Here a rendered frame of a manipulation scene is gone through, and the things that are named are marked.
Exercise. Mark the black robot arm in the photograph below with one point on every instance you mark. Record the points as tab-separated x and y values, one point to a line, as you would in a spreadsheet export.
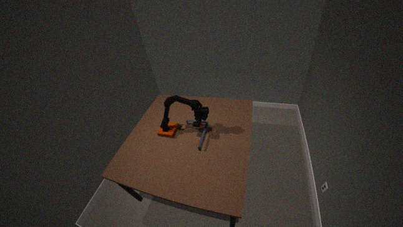
194	104

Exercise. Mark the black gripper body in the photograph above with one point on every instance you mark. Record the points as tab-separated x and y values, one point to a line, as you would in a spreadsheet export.
197	123

